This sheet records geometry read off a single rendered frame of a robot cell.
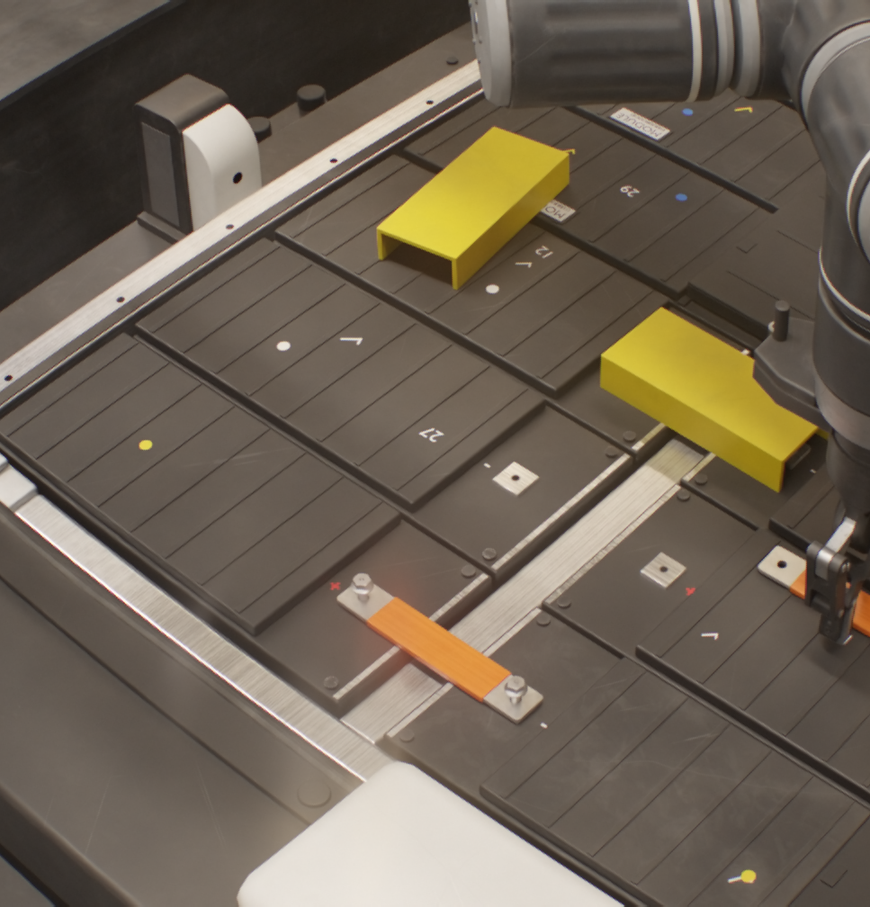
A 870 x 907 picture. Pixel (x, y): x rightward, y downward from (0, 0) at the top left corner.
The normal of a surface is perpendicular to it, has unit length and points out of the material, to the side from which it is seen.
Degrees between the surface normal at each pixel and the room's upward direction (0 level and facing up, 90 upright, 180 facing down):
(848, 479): 90
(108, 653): 0
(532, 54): 79
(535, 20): 60
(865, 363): 90
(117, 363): 0
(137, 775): 0
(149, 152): 90
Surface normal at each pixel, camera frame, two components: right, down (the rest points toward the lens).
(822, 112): -0.96, -0.12
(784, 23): 0.07, 0.33
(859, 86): -0.66, -0.50
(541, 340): -0.04, -0.72
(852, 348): -0.76, 0.47
